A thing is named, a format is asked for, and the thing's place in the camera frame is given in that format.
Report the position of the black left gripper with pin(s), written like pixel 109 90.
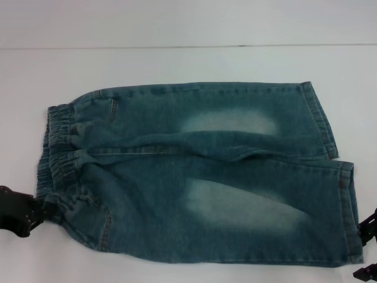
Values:
pixel 13 210

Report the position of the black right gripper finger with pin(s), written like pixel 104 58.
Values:
pixel 366 269
pixel 369 227

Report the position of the blue denim shorts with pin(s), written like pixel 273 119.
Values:
pixel 206 177

